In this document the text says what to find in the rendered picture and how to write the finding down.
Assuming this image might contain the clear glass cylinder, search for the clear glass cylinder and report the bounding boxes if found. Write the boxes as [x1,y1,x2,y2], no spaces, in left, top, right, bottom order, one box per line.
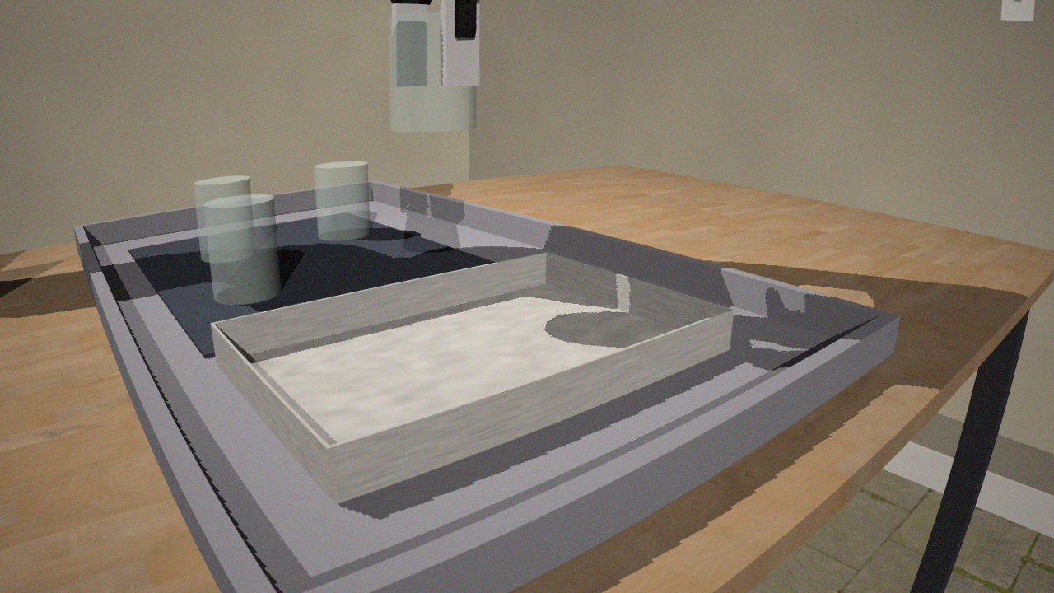
[204,194,282,305]
[194,175,251,263]
[315,161,371,240]
[389,12,477,133]

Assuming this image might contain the grey rectangular tray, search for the grey rectangular tray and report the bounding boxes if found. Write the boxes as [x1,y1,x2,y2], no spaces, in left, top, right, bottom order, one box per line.
[211,252,734,505]

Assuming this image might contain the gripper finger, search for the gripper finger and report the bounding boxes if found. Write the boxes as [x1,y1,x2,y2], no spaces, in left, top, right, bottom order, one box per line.
[390,0,432,16]
[441,0,479,86]

